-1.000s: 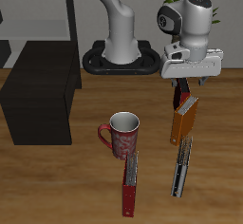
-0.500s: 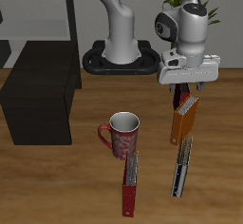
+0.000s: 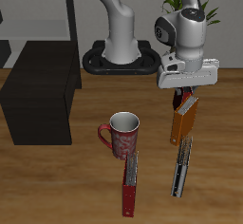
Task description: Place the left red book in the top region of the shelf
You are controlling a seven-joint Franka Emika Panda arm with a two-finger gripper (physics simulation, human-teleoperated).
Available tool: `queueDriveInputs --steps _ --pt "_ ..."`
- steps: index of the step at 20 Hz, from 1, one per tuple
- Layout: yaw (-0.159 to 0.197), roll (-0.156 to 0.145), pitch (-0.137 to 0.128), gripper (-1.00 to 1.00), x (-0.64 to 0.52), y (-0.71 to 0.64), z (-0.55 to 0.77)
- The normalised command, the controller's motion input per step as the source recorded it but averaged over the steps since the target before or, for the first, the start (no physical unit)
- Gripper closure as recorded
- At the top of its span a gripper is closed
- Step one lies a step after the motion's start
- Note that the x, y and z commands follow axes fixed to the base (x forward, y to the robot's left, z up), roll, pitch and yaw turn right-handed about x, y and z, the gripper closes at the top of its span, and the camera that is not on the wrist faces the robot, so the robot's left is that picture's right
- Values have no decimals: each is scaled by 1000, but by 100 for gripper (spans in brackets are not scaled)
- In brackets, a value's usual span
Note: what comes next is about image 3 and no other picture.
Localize dark brown desk caddy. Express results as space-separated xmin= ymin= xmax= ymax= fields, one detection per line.
xmin=0 ymin=40 xmax=83 ymax=146

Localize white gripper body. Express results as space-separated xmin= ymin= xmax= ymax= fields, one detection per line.
xmin=156 ymin=58 xmax=220 ymax=90

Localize dark red book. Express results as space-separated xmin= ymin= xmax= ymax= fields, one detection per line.
xmin=173 ymin=87 xmax=195 ymax=112

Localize green pot plant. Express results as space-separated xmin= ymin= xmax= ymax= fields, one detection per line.
xmin=160 ymin=0 xmax=224 ymax=27

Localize red patterned mug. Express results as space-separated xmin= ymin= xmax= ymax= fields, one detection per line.
xmin=97 ymin=111 xmax=140 ymax=161

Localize black book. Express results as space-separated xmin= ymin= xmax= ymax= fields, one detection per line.
xmin=170 ymin=135 xmax=194 ymax=199

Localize white bookshelf with dark frame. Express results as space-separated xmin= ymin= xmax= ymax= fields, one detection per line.
xmin=0 ymin=0 xmax=83 ymax=89

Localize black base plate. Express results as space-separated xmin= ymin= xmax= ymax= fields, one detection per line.
xmin=82 ymin=39 xmax=161 ymax=76

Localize orange book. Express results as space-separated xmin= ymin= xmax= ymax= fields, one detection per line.
xmin=170 ymin=94 xmax=200 ymax=147

